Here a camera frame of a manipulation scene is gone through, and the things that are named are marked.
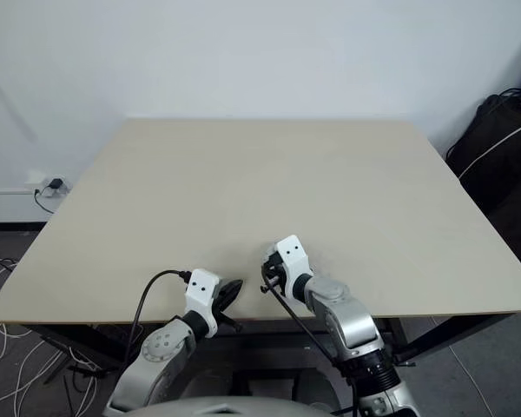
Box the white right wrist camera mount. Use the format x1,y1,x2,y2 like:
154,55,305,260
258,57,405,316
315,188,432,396
274,234,316,306

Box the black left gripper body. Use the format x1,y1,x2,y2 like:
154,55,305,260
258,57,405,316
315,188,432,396
211,299,244,334

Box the large black bag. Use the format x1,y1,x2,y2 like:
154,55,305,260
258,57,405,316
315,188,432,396
445,88,521,267

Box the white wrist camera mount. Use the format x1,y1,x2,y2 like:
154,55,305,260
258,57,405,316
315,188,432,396
274,234,316,306
184,268,222,336

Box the black floor tripod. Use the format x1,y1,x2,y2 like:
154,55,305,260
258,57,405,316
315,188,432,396
42,333,115,384

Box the white wall socket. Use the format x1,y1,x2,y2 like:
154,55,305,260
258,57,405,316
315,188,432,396
25,170,74,199

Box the white cable over bag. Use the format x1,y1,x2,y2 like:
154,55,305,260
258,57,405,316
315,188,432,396
457,116,521,180

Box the black table frame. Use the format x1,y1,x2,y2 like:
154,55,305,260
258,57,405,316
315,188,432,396
33,315,518,367

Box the silver robot torso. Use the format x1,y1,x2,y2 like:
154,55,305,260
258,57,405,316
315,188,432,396
125,392,345,417

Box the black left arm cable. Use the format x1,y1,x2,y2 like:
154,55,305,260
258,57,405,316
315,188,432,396
125,269,193,367

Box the black adapter cable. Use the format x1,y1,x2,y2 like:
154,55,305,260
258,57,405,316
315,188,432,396
33,185,56,215

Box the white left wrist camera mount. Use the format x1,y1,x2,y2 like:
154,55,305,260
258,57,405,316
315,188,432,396
184,268,222,336

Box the white floor cables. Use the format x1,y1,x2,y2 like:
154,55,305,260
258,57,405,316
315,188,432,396
0,260,101,417

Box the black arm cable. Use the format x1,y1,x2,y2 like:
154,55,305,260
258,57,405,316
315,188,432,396
260,266,362,417
125,269,193,367

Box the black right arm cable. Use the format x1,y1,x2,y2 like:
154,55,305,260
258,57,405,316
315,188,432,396
260,266,362,417

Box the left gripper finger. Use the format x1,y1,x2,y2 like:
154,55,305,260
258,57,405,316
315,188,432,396
220,279,246,298
218,288,243,314

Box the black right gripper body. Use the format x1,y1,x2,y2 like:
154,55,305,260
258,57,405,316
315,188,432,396
260,242,288,300

